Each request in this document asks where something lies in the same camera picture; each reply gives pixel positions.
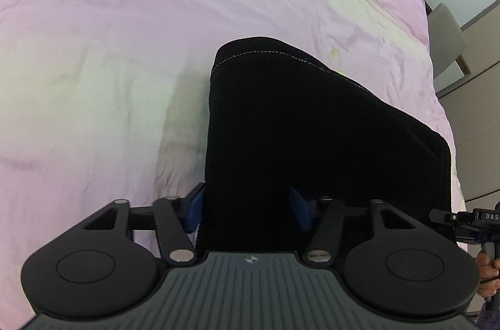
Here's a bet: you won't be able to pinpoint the black pants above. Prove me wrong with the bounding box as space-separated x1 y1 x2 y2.
197 37 452 253

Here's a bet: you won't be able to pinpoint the pink floral bed quilt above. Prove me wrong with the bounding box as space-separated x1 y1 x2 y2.
1 0 453 329

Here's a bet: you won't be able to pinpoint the purple fuzzy right sleeve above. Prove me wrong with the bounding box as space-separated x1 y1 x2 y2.
475 304 500 330

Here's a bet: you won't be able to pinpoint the right hand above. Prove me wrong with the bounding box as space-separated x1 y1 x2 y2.
475 251 500 298

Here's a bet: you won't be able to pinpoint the grey upholstered chair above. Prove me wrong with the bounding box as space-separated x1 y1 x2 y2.
427 3 470 79

